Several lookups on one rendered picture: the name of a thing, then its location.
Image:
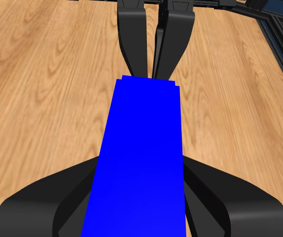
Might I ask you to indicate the blue hollow socket block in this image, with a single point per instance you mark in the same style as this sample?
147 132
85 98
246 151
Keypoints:
141 160

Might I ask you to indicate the black table frame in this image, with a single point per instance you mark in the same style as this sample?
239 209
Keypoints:
255 13

